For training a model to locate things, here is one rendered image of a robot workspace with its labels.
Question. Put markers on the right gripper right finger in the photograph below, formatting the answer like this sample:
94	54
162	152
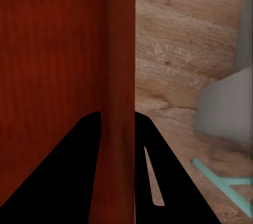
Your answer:
184	204

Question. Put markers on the storage box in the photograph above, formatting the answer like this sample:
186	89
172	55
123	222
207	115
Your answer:
61	60

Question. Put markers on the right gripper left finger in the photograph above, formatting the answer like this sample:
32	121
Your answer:
59	191

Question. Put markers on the standing mirror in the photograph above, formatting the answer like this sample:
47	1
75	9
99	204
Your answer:
223	184

